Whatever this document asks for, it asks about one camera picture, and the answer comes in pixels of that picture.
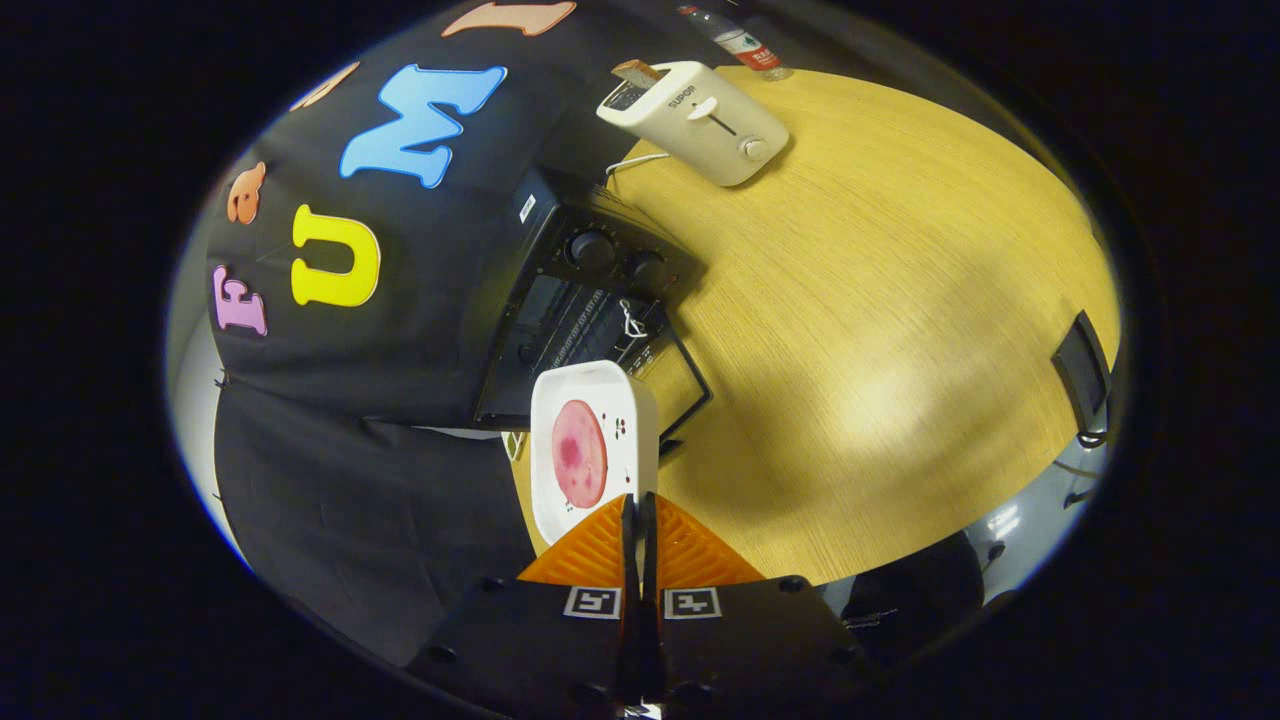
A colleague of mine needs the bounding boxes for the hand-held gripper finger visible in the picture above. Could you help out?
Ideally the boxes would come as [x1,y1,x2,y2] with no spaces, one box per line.
[641,490,881,706]
[405,493,642,701]

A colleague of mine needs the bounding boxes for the pink round meat slice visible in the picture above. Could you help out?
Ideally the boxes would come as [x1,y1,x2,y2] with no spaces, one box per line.
[551,400,609,509]

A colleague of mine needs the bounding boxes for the white square plate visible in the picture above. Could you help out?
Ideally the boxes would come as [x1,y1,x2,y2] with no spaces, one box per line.
[529,360,661,546]

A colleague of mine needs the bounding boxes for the black toaster oven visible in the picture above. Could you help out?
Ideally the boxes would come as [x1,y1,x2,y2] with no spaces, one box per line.
[470,165,716,456]

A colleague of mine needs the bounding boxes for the white pop-up toaster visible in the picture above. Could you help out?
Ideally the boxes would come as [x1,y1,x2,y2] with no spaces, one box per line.
[596,60,791,188]

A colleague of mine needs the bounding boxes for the black rectangular object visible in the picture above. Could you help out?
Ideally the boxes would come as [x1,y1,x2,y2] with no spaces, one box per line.
[1050,310,1113,449]

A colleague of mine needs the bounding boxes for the plastic water bottle red label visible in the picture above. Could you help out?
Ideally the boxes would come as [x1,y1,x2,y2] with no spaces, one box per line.
[678,4,793,81]

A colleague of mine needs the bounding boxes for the white power cable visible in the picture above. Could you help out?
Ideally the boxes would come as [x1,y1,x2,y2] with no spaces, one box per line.
[605,152,673,181]

